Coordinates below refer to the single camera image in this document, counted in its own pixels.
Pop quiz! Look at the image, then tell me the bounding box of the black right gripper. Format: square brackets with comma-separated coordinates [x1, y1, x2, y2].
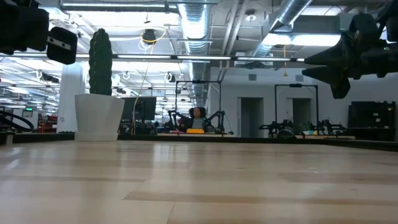
[301, 12, 398, 100]

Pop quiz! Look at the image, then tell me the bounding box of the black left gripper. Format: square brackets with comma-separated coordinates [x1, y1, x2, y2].
[0, 0, 78, 65]

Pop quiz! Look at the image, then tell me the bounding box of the black round ceiling device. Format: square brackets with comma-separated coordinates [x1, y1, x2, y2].
[142, 28, 157, 45]

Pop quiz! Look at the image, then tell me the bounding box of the black curved hose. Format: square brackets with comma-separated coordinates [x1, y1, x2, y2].
[0, 110, 35, 132]

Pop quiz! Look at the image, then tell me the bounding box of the green cactus plant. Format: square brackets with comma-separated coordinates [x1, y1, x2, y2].
[88, 27, 113, 96]

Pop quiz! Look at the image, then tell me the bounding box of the black background robot station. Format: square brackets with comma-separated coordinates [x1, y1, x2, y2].
[259, 83, 348, 138]
[167, 80, 234, 136]

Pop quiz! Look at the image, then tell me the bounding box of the white hexagonal plant pot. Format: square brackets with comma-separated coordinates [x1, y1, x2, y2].
[74, 93, 125, 142]

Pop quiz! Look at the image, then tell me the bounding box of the white column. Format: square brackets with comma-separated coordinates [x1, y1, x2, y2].
[57, 60, 85, 134]

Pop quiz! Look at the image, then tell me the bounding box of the grey doorway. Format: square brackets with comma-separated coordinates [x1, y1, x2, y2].
[285, 98, 312, 132]
[238, 96, 264, 138]

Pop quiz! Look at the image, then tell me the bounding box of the black aluminium table frame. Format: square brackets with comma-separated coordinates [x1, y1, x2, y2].
[0, 130, 398, 152]

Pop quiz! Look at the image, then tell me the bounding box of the dark background monitor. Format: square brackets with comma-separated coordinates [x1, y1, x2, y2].
[119, 96, 157, 135]

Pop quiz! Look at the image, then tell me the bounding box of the person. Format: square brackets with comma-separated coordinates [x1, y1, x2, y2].
[185, 106, 213, 132]

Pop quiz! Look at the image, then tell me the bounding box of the black equipment cabinet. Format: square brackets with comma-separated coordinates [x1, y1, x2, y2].
[346, 100, 397, 141]

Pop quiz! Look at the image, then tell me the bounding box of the silver ventilation duct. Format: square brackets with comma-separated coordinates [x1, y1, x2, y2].
[177, 0, 213, 106]
[248, 0, 313, 62]

